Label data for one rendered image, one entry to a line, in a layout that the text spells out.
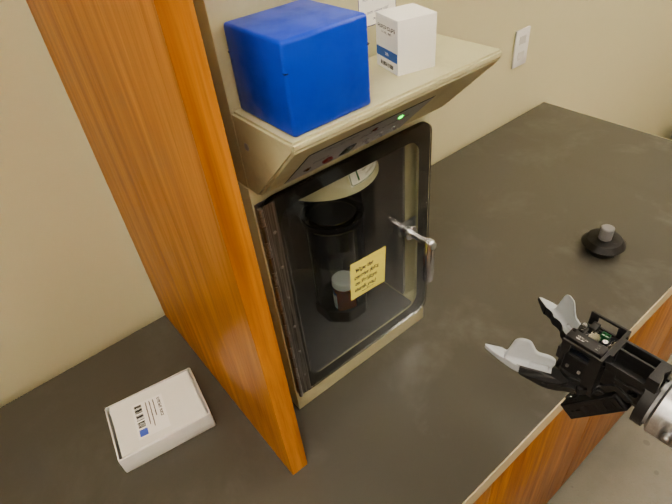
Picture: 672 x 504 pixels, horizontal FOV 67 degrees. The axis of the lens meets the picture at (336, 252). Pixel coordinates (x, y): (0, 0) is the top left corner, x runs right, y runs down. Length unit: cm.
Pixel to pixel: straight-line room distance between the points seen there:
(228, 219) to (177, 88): 14
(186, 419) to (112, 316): 34
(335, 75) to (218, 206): 17
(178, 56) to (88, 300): 78
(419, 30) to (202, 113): 27
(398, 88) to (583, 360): 41
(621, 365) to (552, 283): 48
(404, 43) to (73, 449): 85
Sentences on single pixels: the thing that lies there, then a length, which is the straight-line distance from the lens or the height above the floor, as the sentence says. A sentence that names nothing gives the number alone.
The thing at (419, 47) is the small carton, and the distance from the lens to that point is 62.
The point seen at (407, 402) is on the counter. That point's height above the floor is 94.
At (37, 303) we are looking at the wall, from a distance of 112.
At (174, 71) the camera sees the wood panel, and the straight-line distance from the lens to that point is 44.
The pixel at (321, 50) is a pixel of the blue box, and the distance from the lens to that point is 49.
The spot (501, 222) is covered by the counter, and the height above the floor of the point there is 94.
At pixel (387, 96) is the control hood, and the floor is 151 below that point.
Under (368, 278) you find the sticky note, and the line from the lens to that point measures 84.
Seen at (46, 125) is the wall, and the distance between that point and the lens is 98.
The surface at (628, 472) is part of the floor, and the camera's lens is 209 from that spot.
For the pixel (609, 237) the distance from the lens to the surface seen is 127.
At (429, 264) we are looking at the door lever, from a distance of 86.
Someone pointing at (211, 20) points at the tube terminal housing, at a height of 160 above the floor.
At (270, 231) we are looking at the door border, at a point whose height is 135.
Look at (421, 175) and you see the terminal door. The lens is 82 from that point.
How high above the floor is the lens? 173
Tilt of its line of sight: 40 degrees down
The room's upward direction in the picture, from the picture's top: 7 degrees counter-clockwise
